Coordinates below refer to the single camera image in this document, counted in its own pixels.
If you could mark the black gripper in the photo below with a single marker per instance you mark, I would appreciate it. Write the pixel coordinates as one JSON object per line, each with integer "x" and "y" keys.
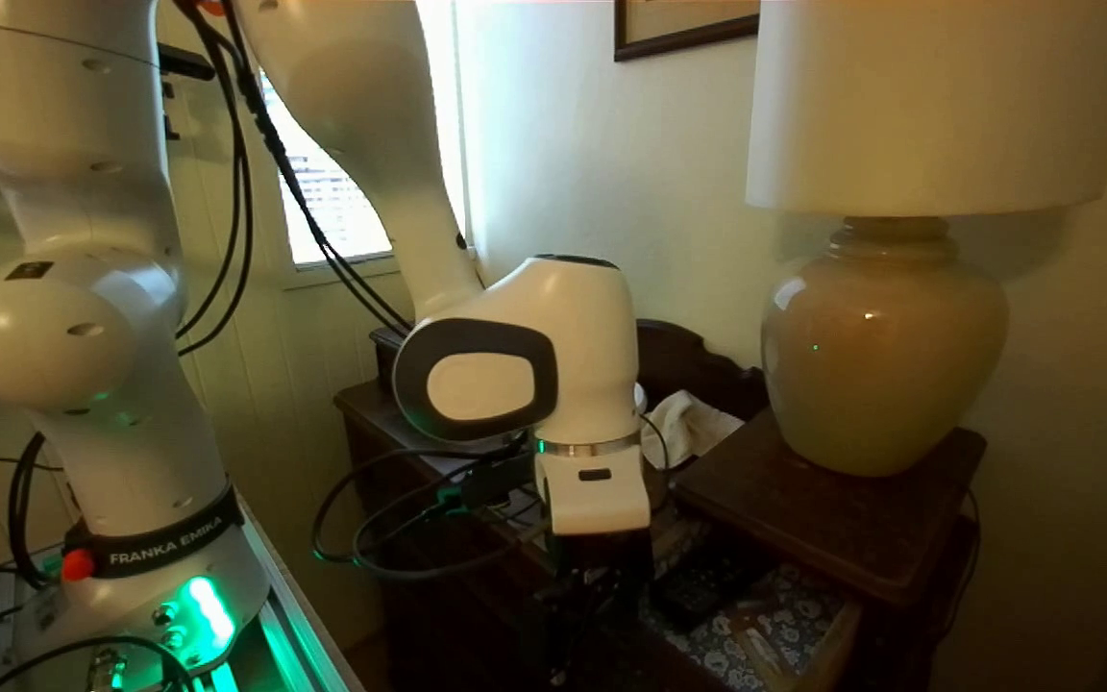
{"x": 598, "y": 601}

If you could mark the small dark wooden drawer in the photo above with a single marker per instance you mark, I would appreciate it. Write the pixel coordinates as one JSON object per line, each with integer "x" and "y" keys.
{"x": 772, "y": 629}

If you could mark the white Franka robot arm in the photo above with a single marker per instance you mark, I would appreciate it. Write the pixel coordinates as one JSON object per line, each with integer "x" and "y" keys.
{"x": 104, "y": 425}

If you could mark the blue patterned drawer liner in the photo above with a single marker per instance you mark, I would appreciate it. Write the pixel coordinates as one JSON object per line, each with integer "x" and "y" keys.
{"x": 780, "y": 636}

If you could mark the wide dark wooden drawer box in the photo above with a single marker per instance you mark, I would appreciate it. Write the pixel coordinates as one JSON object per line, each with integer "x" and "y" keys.
{"x": 385, "y": 356}

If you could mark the dark wooden dresser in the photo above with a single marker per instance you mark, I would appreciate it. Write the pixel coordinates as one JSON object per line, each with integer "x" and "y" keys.
{"x": 453, "y": 629}

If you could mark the white crumpled cloth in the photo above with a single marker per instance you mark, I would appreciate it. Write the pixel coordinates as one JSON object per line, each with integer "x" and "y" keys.
{"x": 694, "y": 425}

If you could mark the beige ceramic lamp base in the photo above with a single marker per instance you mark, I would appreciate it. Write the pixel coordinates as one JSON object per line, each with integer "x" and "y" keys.
{"x": 886, "y": 359}

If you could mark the window with white blinds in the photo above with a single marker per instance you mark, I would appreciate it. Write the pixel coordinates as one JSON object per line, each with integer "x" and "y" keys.
{"x": 345, "y": 195}

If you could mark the dark framed picture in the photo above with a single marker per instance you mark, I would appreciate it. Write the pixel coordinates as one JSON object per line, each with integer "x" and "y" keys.
{"x": 681, "y": 26}

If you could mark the white lamp shade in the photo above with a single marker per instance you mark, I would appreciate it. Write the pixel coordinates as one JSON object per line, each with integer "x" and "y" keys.
{"x": 951, "y": 100}

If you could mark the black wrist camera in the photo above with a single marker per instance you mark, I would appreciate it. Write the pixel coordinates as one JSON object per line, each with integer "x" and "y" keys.
{"x": 496, "y": 477}

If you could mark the black bar camera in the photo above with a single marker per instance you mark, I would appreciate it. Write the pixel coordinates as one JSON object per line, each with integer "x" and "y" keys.
{"x": 189, "y": 59}

